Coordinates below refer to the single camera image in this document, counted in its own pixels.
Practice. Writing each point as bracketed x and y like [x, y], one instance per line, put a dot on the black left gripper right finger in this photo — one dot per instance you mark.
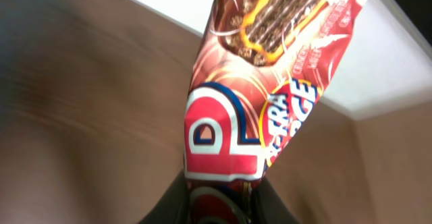
[268, 207]

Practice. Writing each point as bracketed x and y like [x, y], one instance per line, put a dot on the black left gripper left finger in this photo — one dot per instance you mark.
[173, 207]

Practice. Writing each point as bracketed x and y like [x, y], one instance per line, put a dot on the red Top chocolate bar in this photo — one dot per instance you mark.
[262, 67]

